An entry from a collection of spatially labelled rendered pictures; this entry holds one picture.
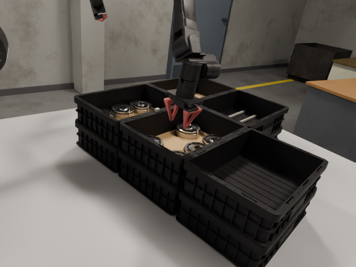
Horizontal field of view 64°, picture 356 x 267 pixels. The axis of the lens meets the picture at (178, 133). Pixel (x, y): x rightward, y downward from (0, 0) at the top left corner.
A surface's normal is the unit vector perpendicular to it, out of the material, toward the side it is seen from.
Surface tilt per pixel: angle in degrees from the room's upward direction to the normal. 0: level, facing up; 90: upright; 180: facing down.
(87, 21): 90
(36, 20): 90
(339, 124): 90
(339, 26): 90
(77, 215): 0
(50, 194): 0
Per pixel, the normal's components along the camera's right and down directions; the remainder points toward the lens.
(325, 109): -0.85, 0.13
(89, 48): 0.64, 0.41
